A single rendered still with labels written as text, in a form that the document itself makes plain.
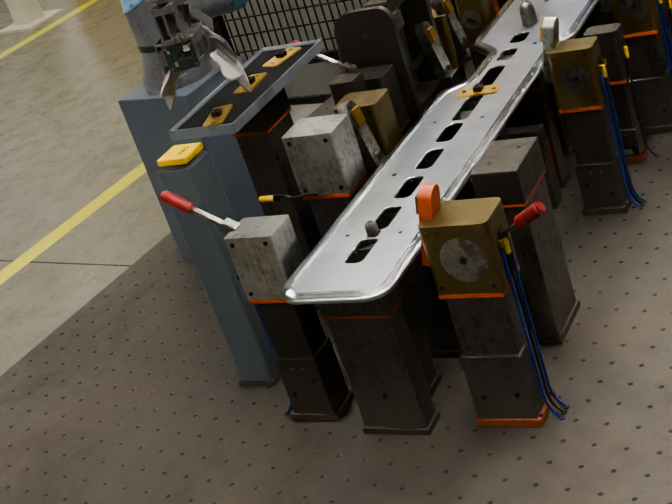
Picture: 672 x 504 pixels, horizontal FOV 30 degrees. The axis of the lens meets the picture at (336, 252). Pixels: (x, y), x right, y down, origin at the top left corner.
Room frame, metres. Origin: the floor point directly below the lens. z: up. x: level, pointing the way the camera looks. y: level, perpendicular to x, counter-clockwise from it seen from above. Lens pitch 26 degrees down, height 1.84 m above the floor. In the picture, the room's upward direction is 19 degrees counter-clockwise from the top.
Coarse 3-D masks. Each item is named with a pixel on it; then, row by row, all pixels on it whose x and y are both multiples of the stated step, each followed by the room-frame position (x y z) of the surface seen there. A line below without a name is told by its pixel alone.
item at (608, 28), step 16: (592, 32) 2.36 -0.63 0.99; (608, 32) 2.33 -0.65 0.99; (608, 48) 2.33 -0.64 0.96; (624, 48) 2.33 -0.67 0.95; (608, 64) 2.34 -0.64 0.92; (624, 64) 2.33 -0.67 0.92; (624, 80) 2.32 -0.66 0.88; (624, 96) 2.33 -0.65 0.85; (624, 112) 2.34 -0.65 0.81; (624, 128) 2.34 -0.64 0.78; (640, 128) 2.33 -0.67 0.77; (624, 144) 2.34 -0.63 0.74; (640, 144) 2.34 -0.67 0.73; (640, 160) 2.32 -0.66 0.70
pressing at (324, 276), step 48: (528, 0) 2.66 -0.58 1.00; (576, 0) 2.55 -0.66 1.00; (480, 48) 2.46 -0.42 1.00; (528, 48) 2.37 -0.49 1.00; (480, 96) 2.21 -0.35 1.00; (432, 144) 2.05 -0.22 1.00; (480, 144) 1.99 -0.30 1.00; (384, 192) 1.92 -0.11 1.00; (336, 240) 1.81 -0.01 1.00; (384, 240) 1.75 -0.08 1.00; (288, 288) 1.69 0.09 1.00; (336, 288) 1.65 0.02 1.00; (384, 288) 1.61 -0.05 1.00
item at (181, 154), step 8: (184, 144) 2.03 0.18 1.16; (192, 144) 2.01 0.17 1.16; (200, 144) 2.00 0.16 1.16; (168, 152) 2.01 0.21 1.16; (176, 152) 2.00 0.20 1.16; (184, 152) 1.99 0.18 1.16; (192, 152) 1.98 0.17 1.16; (160, 160) 1.99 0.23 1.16; (168, 160) 1.98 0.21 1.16; (176, 160) 1.97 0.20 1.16; (184, 160) 1.96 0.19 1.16
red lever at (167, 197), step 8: (168, 192) 1.90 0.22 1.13; (168, 200) 1.89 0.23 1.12; (176, 200) 1.89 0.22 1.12; (184, 200) 1.89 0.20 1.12; (176, 208) 1.89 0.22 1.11; (184, 208) 1.88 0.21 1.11; (192, 208) 1.88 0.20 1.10; (200, 216) 1.87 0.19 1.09; (208, 216) 1.87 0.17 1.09; (216, 224) 1.86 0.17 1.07; (224, 224) 1.84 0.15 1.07; (232, 224) 1.84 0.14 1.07; (224, 232) 1.85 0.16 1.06
